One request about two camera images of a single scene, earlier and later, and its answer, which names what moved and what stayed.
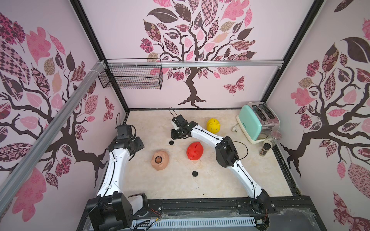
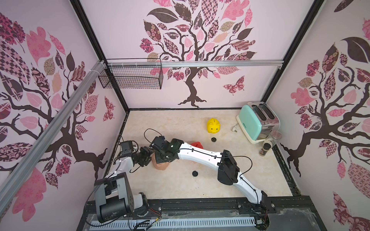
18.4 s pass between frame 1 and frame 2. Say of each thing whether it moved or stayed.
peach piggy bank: stayed
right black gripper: moved
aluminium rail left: stayed
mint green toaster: stayed
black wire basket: stayed
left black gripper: moved
